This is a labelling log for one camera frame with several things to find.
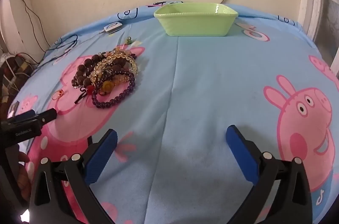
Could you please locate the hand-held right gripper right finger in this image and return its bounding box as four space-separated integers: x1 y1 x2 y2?
226 125 314 224

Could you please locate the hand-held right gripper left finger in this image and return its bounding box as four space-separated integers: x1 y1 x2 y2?
29 129 118 224

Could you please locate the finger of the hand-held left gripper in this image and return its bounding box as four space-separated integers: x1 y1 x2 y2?
8 108 58 125

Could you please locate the brown large bead bracelet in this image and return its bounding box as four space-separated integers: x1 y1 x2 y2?
71 53 106 89

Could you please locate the purple bead bracelet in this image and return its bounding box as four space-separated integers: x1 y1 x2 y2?
91 72 136 109

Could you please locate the dark maroon bead bracelet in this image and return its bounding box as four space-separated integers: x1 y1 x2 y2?
103 62 134 80

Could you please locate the yellow clear bead bracelet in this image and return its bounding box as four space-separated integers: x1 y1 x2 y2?
91 48 139 84

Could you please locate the green plastic basin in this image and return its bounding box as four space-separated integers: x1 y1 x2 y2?
154 2 238 37

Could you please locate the person's left hand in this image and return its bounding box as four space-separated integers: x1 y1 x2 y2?
16 151 33 200

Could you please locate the small grey object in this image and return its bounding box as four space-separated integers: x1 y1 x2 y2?
7 101 20 118

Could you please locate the black ribbon red bead charm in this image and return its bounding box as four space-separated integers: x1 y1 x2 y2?
74 85 94 106

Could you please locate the power strip with plugs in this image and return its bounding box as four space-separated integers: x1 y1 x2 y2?
0 52 40 81

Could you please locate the blue cartoon pig blanket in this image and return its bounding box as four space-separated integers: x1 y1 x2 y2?
8 0 339 224

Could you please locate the white oval device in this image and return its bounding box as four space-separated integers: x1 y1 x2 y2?
103 22 124 34

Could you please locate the black cable on blanket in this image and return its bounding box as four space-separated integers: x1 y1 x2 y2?
40 35 79 65

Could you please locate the dark wall cable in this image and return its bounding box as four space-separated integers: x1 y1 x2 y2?
14 0 51 53

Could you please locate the white window frame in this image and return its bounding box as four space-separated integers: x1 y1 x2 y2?
299 0 339 65

